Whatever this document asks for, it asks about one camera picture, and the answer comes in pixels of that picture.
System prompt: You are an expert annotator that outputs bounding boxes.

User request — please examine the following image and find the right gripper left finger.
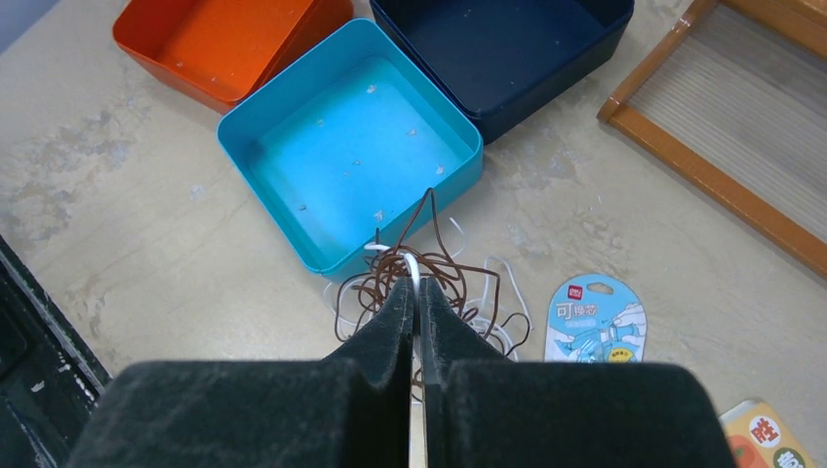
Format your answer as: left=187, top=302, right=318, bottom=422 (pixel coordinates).
left=69, top=280, right=414, bottom=467

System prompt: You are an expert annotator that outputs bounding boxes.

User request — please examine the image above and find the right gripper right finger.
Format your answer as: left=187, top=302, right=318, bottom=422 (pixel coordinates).
left=418, top=279, right=734, bottom=467

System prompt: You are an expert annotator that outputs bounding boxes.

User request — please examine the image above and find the white cable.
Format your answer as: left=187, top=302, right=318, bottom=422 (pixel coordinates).
left=323, top=216, right=535, bottom=353

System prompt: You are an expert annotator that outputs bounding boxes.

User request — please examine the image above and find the brown cable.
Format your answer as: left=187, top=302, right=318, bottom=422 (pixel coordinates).
left=334, top=187, right=532, bottom=358

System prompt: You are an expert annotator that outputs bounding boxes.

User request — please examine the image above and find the blue blister pack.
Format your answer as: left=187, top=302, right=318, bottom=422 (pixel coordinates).
left=544, top=274, right=648, bottom=364

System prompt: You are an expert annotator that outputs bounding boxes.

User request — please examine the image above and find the light blue plastic tray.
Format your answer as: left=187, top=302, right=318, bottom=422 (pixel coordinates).
left=217, top=18, right=484, bottom=282

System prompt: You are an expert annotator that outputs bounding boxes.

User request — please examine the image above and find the orange card pack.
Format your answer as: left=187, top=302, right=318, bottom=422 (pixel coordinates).
left=720, top=399, right=818, bottom=468

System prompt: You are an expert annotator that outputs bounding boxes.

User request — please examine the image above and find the dark blue plastic tray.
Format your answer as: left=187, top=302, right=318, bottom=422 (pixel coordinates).
left=370, top=0, right=635, bottom=143

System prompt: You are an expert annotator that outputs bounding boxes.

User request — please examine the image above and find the orange plastic tray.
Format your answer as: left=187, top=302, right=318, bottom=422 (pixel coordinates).
left=112, top=0, right=354, bottom=114

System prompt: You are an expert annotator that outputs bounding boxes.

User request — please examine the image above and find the wooden shelf rack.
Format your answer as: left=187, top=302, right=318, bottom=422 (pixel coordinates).
left=597, top=1, right=826, bottom=276

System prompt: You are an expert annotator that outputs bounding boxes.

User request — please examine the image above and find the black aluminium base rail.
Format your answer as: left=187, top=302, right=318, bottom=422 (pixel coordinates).
left=1, top=242, right=111, bottom=467

